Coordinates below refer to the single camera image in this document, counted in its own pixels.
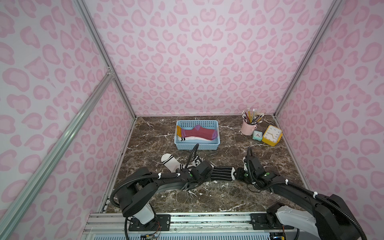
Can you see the white sock with black bands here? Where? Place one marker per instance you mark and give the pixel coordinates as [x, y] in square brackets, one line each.
[170, 162]

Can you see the yellow square alarm clock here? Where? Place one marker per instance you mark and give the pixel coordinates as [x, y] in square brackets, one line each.
[272, 136]

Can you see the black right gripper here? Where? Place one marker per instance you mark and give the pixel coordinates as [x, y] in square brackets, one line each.
[241, 175]

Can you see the black striped sock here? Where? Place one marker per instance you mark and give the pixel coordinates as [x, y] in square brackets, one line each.
[223, 174]

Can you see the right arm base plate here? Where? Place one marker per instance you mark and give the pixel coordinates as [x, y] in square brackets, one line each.
[267, 220]

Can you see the aluminium frame strut left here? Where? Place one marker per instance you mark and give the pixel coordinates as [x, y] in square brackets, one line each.
[33, 186]

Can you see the pink pencil cup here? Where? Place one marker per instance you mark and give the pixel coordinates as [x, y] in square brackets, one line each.
[247, 129]

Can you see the small teal cube clock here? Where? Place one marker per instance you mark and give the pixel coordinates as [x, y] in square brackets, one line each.
[257, 135]

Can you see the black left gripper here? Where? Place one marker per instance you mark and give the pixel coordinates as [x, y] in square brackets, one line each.
[207, 173]

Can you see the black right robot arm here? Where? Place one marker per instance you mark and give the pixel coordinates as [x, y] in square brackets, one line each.
[326, 217]

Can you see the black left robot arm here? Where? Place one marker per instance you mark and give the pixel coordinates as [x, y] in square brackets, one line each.
[132, 196]

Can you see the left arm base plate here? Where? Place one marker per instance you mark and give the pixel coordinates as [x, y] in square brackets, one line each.
[160, 222]

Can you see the bundle of coloured pencils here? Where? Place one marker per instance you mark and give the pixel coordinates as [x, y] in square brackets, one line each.
[252, 117]

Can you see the aluminium front rail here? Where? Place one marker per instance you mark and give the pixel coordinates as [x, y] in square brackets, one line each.
[190, 226]

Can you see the maroon purple sock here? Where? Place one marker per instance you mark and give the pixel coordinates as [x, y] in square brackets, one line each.
[199, 132]

